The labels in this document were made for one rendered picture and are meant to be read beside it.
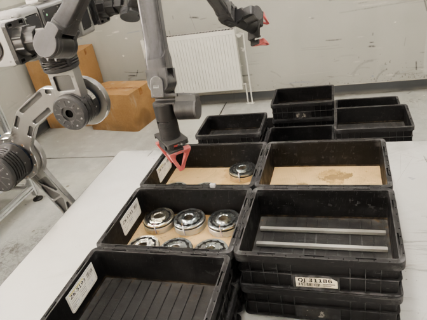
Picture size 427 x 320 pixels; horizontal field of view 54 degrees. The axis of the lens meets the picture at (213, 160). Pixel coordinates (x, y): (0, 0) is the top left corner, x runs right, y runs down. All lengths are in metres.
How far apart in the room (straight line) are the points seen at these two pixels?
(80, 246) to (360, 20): 3.30
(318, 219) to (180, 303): 0.48
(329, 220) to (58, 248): 1.00
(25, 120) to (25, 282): 0.70
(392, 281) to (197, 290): 0.47
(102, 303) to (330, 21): 3.49
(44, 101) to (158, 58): 0.83
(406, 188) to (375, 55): 2.74
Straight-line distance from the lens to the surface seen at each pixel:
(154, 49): 1.13
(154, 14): 1.14
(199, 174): 1.60
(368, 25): 4.22
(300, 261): 1.04
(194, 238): 1.30
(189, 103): 1.10
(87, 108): 1.63
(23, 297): 1.57
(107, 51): 4.87
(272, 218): 1.32
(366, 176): 1.49
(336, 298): 1.12
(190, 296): 1.13
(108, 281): 1.26
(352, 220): 1.30
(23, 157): 2.02
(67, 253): 1.65
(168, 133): 1.15
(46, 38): 1.27
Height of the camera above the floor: 1.63
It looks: 28 degrees down
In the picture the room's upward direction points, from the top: 11 degrees counter-clockwise
